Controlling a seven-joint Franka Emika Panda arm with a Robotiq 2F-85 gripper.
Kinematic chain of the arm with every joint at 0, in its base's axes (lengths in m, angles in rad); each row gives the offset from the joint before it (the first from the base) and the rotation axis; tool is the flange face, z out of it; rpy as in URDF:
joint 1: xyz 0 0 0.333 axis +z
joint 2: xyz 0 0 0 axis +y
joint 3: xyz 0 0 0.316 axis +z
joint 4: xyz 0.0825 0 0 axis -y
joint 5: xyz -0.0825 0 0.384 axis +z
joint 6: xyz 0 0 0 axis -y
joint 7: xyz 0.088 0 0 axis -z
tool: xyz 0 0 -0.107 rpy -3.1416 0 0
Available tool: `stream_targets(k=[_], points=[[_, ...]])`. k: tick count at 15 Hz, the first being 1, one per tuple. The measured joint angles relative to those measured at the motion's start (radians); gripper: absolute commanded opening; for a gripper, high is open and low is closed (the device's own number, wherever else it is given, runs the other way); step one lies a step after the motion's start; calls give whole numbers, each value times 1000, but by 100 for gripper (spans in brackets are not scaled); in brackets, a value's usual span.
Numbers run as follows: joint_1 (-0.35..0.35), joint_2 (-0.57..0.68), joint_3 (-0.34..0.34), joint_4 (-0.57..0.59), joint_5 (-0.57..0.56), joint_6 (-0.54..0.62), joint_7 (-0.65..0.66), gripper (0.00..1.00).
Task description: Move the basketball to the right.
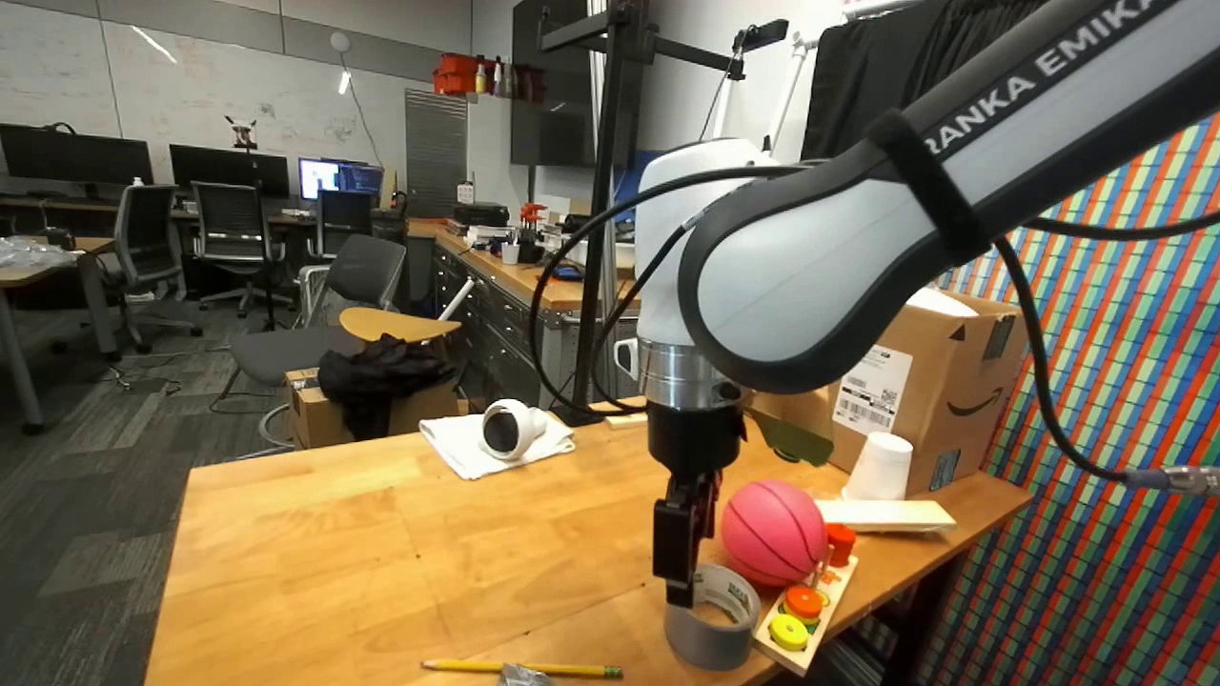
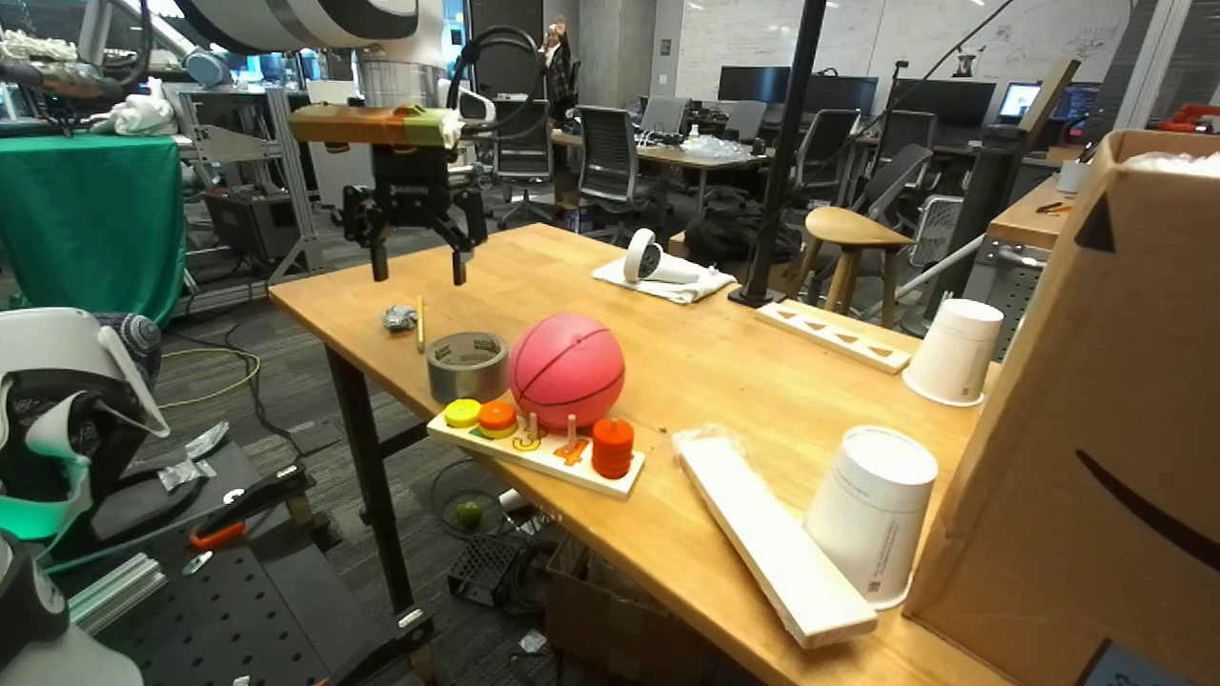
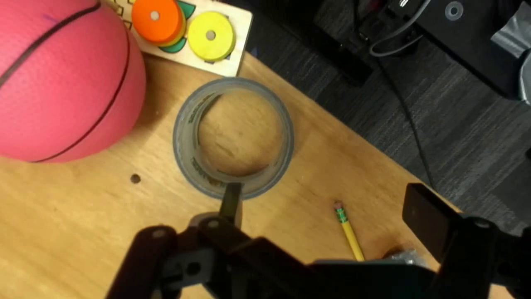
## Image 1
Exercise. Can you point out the red-orange round peg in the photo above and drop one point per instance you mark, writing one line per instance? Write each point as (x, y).
(839, 544)

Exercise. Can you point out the pink basketball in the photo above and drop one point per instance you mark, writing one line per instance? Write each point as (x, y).
(776, 534)

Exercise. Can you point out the wide black monitor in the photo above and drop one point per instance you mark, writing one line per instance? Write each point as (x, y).
(76, 153)

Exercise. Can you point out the black wall screen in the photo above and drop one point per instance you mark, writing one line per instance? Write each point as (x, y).
(554, 89)

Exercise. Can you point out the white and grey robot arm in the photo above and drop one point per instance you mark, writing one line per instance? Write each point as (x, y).
(825, 253)

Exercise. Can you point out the wooden-top workbench with drawers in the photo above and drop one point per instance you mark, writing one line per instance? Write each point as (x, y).
(497, 328)

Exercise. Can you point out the yellow pencil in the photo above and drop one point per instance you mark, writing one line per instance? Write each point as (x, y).
(574, 670)

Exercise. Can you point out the grey tape roll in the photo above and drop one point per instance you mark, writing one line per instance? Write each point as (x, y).
(705, 642)

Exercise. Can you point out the blue board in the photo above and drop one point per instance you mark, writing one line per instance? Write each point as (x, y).
(631, 191)

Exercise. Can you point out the red box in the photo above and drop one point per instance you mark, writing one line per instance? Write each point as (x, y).
(455, 74)

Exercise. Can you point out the black mesh office chair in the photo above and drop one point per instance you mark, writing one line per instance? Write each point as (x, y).
(231, 215)

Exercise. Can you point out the white tripod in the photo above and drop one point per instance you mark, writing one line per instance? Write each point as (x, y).
(717, 108)

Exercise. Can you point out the round wooden chair tablet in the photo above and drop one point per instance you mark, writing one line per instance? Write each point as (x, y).
(395, 327)

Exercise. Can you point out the grey cabinet door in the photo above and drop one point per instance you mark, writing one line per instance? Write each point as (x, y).
(436, 153)

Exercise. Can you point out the grey office chair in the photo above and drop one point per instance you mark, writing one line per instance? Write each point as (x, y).
(368, 272)

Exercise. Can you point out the yellow round peg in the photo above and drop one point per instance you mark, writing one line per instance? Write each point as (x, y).
(786, 629)

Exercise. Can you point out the black hanging cloth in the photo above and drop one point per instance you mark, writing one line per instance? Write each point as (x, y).
(864, 78)

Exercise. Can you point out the white cloth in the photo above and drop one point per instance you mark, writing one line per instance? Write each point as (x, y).
(459, 453)

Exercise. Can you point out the colourful woven backdrop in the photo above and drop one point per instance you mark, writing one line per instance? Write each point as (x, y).
(1119, 572)

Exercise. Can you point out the white paper cup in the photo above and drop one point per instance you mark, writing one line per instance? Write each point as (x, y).
(881, 467)

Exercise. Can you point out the white cup with dark interior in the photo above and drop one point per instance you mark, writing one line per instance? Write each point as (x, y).
(526, 421)

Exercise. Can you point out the wooden office desk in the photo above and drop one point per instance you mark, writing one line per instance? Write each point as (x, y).
(51, 270)

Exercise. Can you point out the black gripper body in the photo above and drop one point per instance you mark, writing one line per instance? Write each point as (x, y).
(690, 444)

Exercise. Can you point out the black bag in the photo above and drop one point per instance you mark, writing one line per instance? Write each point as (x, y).
(382, 375)

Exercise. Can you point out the orange round peg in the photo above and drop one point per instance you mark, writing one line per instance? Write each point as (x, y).
(803, 603)

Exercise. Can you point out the black pole stand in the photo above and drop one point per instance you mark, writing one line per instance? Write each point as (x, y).
(603, 253)

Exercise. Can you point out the black camera on stand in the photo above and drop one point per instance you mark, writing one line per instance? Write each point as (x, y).
(760, 37)

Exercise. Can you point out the cardboard box with black bag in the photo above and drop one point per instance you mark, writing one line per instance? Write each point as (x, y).
(307, 415)

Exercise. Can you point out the printed cardboard shipping box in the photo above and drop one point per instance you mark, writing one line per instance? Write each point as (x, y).
(966, 383)

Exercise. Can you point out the lit computer monitor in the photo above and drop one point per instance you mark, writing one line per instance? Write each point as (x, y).
(342, 177)

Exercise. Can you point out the light wooden block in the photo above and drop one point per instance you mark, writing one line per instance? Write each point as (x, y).
(888, 518)

